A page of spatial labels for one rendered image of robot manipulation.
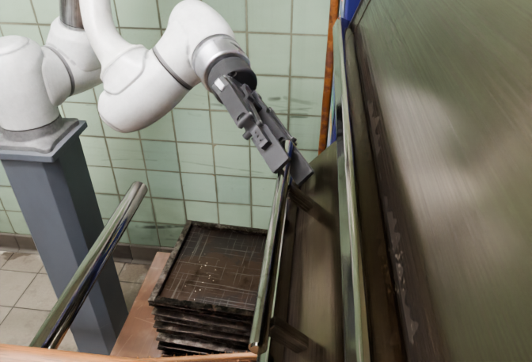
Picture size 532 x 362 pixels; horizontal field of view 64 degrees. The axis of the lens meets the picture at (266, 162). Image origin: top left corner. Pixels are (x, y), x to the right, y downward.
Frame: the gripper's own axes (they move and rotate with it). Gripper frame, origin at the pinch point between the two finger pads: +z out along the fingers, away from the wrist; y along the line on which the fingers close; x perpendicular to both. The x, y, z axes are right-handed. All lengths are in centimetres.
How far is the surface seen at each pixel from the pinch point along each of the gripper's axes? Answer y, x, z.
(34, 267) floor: 63, 158, -107
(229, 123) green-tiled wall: 68, 31, -82
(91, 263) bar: -11.5, 28.1, -1.2
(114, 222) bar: -7.3, 26.2, -8.1
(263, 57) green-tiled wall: 57, 2, -81
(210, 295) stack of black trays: 31, 43, -9
